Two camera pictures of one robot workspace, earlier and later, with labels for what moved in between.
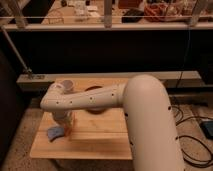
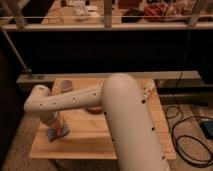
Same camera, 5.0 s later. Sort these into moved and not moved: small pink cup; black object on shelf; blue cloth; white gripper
Moved: white gripper
Not moved: black object on shelf; small pink cup; blue cloth
